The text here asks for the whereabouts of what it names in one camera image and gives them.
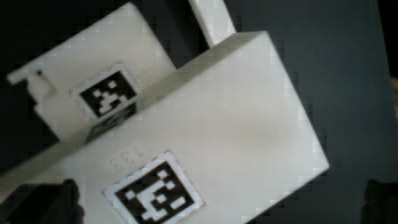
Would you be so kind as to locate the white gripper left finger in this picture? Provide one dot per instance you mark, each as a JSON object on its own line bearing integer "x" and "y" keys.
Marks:
{"x": 44, "y": 204}

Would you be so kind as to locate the white cabinet body box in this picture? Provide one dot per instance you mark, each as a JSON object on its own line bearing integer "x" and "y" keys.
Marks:
{"x": 91, "y": 76}

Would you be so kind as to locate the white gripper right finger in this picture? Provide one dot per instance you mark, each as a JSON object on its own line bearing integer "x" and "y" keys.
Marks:
{"x": 379, "y": 211}

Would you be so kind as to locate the white cabinet top block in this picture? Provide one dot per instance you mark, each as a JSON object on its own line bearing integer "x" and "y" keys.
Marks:
{"x": 212, "y": 153}

